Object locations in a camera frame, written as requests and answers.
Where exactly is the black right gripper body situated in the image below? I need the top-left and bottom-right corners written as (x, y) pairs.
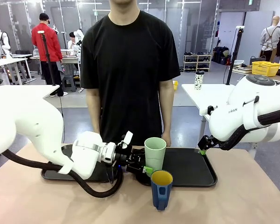
top-left (197, 134), bottom-right (221, 151)

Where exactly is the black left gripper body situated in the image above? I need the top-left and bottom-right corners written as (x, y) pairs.
top-left (116, 146), bottom-right (137, 173)

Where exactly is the pale green plastic cup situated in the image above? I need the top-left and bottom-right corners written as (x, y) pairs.
top-left (144, 137), bottom-right (167, 172)

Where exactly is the blue cup with yellow inside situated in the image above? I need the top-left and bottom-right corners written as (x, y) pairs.
top-left (150, 170), bottom-right (174, 211)

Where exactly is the person's right forearm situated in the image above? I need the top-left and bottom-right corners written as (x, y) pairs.
top-left (87, 105), bottom-right (102, 128)

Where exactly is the person's left forearm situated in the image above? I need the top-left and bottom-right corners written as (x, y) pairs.
top-left (160, 102), bottom-right (175, 134)

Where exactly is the person's left hand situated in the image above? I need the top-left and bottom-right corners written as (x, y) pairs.
top-left (161, 132), bottom-right (173, 147)

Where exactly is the black plastic serving tray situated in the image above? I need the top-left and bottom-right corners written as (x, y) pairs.
top-left (135, 147), bottom-right (218, 188)
top-left (41, 144), bottom-right (125, 183)

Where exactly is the white black-spotted tumbler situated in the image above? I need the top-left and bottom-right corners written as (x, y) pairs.
top-left (194, 71), bottom-right (205, 91)

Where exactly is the white shoe rack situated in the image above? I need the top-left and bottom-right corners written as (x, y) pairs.
top-left (183, 52), bottom-right (212, 72)

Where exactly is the person in black t-shirt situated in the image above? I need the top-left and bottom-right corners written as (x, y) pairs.
top-left (80, 0), bottom-right (181, 147)

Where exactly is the cluttered background table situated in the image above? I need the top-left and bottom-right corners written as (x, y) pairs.
top-left (232, 60), bottom-right (280, 83)

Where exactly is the black bags pile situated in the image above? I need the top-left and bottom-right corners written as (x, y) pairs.
top-left (212, 46), bottom-right (232, 65)

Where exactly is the yellow plastic basket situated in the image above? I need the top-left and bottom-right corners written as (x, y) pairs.
top-left (251, 61), bottom-right (280, 77)

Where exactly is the black handbag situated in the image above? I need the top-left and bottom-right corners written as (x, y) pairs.
top-left (249, 55), bottom-right (267, 66)

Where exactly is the grey stool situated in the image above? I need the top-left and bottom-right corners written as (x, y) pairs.
top-left (62, 74), bottom-right (77, 92)

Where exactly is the mannequin with apron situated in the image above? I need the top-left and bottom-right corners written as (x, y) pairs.
top-left (260, 15), bottom-right (280, 63)

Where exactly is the seated person in white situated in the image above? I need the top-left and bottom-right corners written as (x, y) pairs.
top-left (67, 31), bottom-right (83, 62)

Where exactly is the person in red jacket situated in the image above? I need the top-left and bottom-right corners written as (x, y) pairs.
top-left (31, 13), bottom-right (68, 98)

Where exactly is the white background desk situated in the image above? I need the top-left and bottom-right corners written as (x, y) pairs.
top-left (0, 57), bottom-right (37, 86)

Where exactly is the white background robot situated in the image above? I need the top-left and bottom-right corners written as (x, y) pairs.
top-left (0, 29), bottom-right (13, 59)

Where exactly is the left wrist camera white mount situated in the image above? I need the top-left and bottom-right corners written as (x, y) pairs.
top-left (118, 130), bottom-right (134, 150)

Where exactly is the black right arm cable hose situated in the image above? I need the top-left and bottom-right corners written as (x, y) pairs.
top-left (218, 106), bottom-right (280, 151)

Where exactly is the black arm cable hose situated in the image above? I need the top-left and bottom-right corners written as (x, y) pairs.
top-left (218, 106), bottom-right (280, 151)
top-left (2, 149), bottom-right (124, 198)

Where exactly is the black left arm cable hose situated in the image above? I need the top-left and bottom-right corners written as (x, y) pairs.
top-left (2, 149), bottom-right (124, 198)

